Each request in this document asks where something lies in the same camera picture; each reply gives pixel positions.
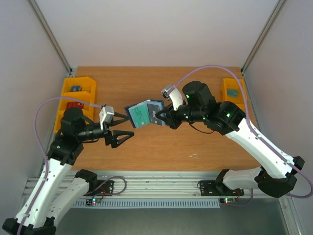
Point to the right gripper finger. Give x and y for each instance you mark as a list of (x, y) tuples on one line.
[(165, 120), (162, 113)]

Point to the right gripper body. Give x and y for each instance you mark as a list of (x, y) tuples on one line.
[(170, 117)]

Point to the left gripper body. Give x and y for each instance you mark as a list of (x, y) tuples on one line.
[(108, 134)]

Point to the blue card holder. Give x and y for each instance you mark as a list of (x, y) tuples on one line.
[(143, 102)]

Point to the teal credit card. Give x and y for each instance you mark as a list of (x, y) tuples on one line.
[(139, 115)]

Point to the black VIP credit card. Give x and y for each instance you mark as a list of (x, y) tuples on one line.
[(153, 108)]

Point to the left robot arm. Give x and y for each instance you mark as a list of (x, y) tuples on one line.
[(43, 211)]

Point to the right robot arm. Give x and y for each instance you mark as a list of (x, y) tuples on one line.
[(276, 174)]

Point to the red card in bin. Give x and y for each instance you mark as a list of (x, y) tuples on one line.
[(75, 105)]

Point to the teal card in bin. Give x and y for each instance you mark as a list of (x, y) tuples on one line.
[(232, 93)]

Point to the blue card in bin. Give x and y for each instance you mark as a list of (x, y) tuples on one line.
[(75, 89)]

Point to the yellow bin middle left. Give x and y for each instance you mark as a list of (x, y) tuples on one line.
[(65, 104)]

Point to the yellow bin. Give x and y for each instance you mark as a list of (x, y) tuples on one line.
[(57, 124), (79, 84), (231, 83), (65, 104)]

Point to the yellow bin far left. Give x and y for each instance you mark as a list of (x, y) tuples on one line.
[(79, 84)]

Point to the yellow bin near left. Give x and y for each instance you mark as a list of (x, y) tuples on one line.
[(57, 124)]

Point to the yellow bin right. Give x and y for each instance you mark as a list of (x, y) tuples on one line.
[(231, 83)]

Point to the left controller board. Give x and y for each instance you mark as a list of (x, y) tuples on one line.
[(93, 201)]

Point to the controller board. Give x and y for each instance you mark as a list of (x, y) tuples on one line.
[(93, 201), (227, 200)]

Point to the right controller board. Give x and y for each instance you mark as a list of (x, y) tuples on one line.
[(227, 200)]

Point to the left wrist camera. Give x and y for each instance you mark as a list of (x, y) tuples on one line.
[(106, 115)]

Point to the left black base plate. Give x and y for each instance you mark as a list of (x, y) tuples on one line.
[(105, 188)]

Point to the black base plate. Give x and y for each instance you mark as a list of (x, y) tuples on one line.
[(105, 188), (210, 188)]

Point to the grey slotted cable duct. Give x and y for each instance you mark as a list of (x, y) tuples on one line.
[(196, 203)]

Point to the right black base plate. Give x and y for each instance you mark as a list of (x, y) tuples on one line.
[(210, 188)]

